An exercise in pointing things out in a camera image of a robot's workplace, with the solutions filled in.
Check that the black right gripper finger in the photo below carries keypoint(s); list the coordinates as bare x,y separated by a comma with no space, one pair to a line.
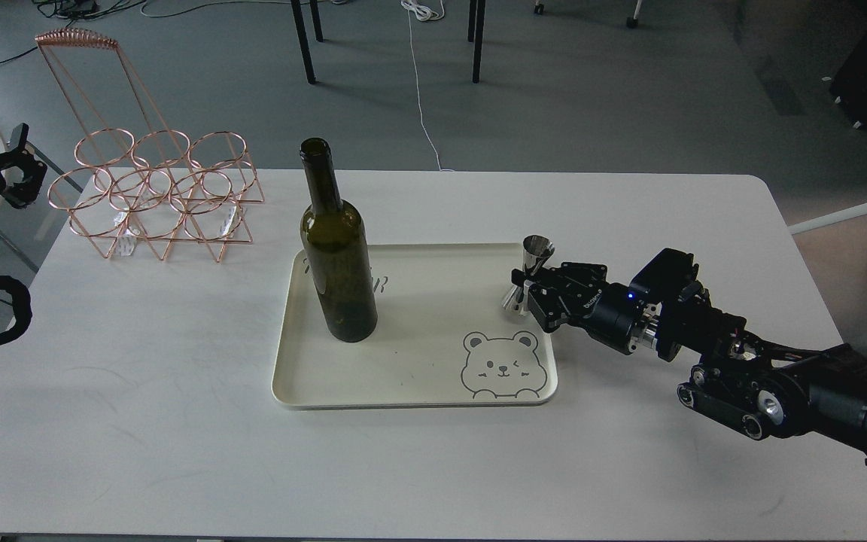
543,276
521,301

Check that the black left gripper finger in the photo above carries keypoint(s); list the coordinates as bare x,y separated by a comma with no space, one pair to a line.
17,146
23,193

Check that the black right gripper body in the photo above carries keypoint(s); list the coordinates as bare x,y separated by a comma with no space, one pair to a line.
577,294

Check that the silver steel jigger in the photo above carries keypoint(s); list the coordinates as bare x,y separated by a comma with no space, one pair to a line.
536,251

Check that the dark green wine bottle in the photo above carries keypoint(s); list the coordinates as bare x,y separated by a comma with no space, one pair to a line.
333,236

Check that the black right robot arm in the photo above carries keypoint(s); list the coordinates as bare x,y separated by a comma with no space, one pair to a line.
758,388

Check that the cream bear serving tray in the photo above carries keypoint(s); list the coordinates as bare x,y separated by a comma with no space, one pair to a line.
442,338

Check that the black table leg right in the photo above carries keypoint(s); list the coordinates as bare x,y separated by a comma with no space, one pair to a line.
475,35

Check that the black table leg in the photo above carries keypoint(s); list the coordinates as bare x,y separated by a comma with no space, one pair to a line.
475,35
303,36

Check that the black table leg left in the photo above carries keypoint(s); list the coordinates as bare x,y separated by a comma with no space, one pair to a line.
303,36

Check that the copper wire bottle rack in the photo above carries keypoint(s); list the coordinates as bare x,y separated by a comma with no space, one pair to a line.
150,185

